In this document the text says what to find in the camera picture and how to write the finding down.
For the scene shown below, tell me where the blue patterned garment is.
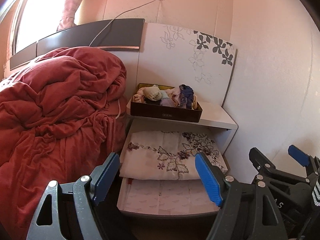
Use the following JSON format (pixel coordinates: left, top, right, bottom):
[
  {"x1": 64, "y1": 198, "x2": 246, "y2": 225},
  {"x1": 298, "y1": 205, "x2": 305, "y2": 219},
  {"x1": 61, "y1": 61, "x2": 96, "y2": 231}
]
[{"x1": 179, "y1": 84, "x2": 194, "y2": 109}]

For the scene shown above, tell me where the beige soft garment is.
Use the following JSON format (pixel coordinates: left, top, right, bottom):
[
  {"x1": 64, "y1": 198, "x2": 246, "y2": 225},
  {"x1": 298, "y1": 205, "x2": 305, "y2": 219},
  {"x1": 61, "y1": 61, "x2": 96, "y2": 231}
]
[{"x1": 132, "y1": 87, "x2": 146, "y2": 103}]

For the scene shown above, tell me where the lilac sock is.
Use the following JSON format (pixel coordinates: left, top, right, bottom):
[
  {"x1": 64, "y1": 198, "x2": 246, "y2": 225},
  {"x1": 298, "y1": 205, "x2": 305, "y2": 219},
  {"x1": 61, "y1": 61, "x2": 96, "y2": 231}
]
[{"x1": 160, "y1": 98, "x2": 175, "y2": 107}]

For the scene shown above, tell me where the white open drawer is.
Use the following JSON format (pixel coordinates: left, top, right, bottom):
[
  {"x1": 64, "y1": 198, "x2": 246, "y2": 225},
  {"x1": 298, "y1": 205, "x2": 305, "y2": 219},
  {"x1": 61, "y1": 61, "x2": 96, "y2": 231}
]
[{"x1": 117, "y1": 178, "x2": 219, "y2": 216}]

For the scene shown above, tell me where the white nightstand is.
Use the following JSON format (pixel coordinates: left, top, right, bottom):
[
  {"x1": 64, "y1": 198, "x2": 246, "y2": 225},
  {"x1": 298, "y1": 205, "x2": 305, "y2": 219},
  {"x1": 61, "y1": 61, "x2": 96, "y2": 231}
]
[{"x1": 120, "y1": 102, "x2": 238, "y2": 162}]

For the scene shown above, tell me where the white floral embroidered pillow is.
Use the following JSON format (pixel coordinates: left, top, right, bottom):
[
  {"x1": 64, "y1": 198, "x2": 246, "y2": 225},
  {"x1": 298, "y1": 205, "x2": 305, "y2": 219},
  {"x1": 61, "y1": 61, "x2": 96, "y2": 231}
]
[{"x1": 120, "y1": 131, "x2": 228, "y2": 180}]

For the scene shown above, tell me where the red blanket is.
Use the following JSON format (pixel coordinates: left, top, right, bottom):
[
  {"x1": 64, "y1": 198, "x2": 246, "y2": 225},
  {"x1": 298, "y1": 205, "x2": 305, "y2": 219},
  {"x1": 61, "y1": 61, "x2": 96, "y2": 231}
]
[{"x1": 1, "y1": 47, "x2": 127, "y2": 239}]

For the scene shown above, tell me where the dark cardboard box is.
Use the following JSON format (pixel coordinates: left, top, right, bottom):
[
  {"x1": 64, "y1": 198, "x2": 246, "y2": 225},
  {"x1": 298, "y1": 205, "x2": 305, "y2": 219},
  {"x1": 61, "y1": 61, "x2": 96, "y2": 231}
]
[{"x1": 130, "y1": 83, "x2": 202, "y2": 122}]

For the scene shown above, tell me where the white floral headboard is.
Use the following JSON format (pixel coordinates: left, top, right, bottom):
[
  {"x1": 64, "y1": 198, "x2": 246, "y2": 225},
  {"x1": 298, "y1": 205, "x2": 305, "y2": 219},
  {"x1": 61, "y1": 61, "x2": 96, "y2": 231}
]
[{"x1": 5, "y1": 18, "x2": 236, "y2": 105}]

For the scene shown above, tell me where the pink curtain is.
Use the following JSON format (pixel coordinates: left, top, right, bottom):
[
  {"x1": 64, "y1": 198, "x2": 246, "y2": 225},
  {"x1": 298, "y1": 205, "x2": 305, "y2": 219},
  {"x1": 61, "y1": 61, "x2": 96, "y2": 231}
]
[{"x1": 57, "y1": 0, "x2": 82, "y2": 31}]

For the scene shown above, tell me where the white charging cable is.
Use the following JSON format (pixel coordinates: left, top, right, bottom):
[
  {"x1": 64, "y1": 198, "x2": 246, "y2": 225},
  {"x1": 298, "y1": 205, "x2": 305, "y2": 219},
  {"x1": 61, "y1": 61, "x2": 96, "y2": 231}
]
[{"x1": 88, "y1": 0, "x2": 161, "y2": 48}]

